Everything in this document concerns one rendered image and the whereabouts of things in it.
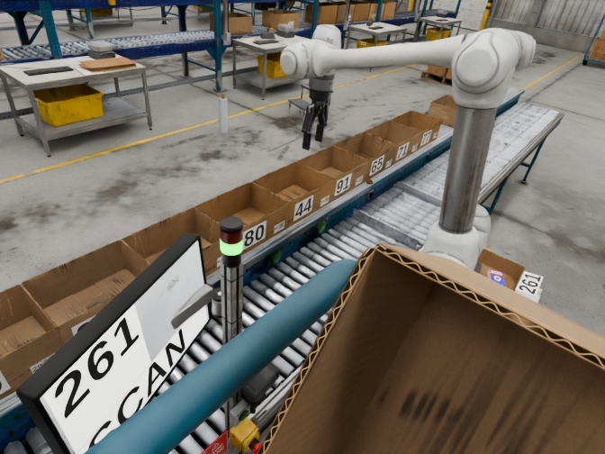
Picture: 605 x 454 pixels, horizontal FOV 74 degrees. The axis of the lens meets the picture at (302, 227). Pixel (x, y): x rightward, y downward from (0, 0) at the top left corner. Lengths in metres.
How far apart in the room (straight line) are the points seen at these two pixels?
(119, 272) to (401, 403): 1.73
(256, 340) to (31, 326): 1.64
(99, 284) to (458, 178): 1.48
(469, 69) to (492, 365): 0.86
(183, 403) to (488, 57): 0.99
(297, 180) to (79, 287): 1.37
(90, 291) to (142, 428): 1.70
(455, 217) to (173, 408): 1.12
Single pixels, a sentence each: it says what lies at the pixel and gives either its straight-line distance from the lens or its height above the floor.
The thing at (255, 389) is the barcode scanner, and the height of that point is 1.08.
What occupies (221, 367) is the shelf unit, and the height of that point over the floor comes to 1.96.
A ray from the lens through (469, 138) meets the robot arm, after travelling 1.18.
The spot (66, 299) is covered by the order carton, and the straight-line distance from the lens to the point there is 1.92.
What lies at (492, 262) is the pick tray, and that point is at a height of 0.79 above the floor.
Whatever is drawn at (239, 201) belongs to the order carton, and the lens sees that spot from 2.27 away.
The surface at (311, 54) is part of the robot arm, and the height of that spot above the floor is 1.89.
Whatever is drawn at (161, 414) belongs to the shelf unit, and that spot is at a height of 1.96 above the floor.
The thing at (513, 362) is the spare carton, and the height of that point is 1.95.
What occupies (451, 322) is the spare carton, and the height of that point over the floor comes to 1.95.
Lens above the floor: 2.17
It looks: 35 degrees down
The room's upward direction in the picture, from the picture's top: 7 degrees clockwise
